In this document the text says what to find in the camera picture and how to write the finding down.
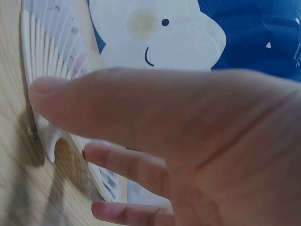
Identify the white paper folding fan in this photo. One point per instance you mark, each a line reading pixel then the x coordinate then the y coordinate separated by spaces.
pixel 54 47

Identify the white ribbed tassel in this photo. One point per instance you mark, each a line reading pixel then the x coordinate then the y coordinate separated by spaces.
pixel 52 143

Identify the person's right thumb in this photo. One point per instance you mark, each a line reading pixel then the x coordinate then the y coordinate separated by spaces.
pixel 122 103

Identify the person's right hand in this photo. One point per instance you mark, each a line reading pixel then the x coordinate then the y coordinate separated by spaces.
pixel 235 153

